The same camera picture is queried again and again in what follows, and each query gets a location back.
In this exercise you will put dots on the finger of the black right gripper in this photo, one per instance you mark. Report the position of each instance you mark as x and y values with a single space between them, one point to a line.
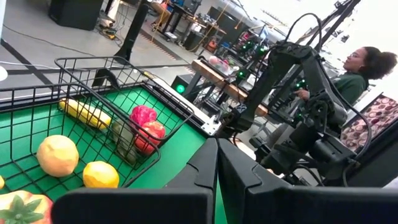
280 163
267 143

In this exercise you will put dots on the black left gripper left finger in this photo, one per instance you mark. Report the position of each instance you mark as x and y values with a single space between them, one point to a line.
140 205

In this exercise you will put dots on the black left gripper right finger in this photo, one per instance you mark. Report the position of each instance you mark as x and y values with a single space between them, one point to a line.
280 205

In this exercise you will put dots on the green cucumber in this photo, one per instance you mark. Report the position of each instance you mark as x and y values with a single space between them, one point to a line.
124 140

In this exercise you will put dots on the glossy red round tomato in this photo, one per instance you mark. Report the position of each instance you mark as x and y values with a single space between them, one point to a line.
149 137

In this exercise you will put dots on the red bell pepper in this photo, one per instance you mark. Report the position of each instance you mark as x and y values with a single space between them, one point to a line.
142 114

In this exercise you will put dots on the pale yellow potato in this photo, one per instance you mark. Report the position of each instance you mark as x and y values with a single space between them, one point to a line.
57 155

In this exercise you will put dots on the yellow corn toy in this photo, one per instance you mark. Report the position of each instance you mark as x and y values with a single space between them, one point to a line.
84 113

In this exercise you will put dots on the orange-red ribbed tomato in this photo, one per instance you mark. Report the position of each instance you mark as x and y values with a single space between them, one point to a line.
21 207

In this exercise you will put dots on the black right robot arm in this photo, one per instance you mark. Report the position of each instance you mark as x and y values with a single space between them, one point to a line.
311 68

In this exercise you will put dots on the yellow lemon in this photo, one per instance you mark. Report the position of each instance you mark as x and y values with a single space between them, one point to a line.
100 174

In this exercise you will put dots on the maroon patterned cushion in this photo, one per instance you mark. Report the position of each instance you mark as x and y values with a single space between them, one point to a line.
373 121

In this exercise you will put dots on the green table mat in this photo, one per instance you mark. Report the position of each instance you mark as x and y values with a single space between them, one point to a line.
183 149

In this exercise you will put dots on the wooden workbench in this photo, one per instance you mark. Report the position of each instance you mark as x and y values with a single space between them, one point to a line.
224 84

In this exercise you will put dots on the person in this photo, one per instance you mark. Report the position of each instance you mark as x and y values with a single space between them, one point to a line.
354 84

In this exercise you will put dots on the black box with green light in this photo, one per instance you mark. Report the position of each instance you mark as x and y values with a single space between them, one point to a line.
182 85

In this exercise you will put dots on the black floor stand pole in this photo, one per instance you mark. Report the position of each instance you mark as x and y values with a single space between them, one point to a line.
133 31

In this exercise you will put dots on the black cabinet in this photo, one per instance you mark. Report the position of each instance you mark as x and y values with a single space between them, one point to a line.
76 14

